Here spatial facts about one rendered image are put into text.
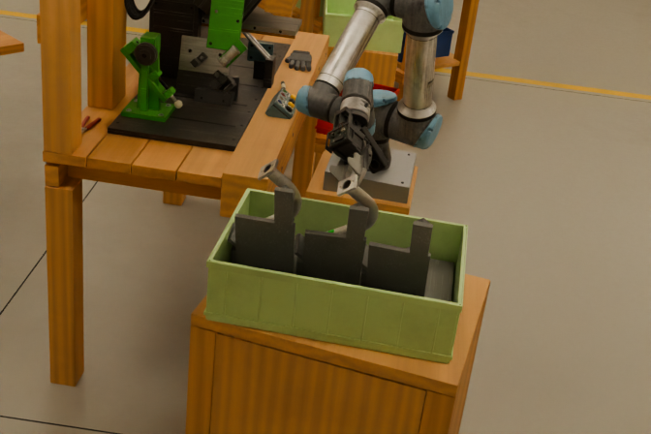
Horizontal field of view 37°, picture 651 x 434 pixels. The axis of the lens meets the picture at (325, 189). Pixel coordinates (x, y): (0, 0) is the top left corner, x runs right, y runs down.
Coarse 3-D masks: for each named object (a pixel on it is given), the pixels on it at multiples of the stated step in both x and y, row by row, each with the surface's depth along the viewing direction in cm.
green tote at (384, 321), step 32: (256, 192) 267; (320, 224) 268; (384, 224) 265; (448, 224) 262; (224, 256) 246; (448, 256) 266; (224, 288) 234; (256, 288) 233; (288, 288) 231; (320, 288) 230; (352, 288) 228; (224, 320) 238; (256, 320) 237; (288, 320) 235; (320, 320) 234; (352, 320) 232; (384, 320) 231; (416, 320) 229; (448, 320) 228; (384, 352) 235; (416, 352) 233; (448, 352) 232
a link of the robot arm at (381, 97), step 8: (376, 96) 292; (384, 96) 292; (392, 96) 292; (376, 104) 290; (384, 104) 290; (392, 104) 291; (376, 112) 291; (384, 112) 290; (376, 120) 291; (384, 120) 290; (376, 128) 293; (384, 128) 291; (376, 136) 295; (384, 136) 294
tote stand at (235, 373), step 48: (480, 288) 266; (192, 336) 244; (240, 336) 239; (288, 336) 236; (192, 384) 250; (240, 384) 245; (288, 384) 241; (336, 384) 236; (384, 384) 232; (432, 384) 228; (192, 432) 257; (240, 432) 252; (288, 432) 247; (336, 432) 242; (384, 432) 238; (432, 432) 233
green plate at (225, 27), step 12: (216, 0) 334; (228, 0) 334; (240, 0) 333; (228, 12) 334; (240, 12) 334; (216, 24) 336; (228, 24) 335; (240, 24) 335; (216, 36) 336; (228, 36) 336; (240, 36) 336; (216, 48) 337; (228, 48) 337
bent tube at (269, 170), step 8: (264, 168) 231; (272, 168) 227; (264, 176) 229; (272, 176) 229; (280, 176) 230; (280, 184) 230; (288, 184) 231; (296, 192) 233; (296, 200) 234; (296, 208) 236; (272, 216) 241
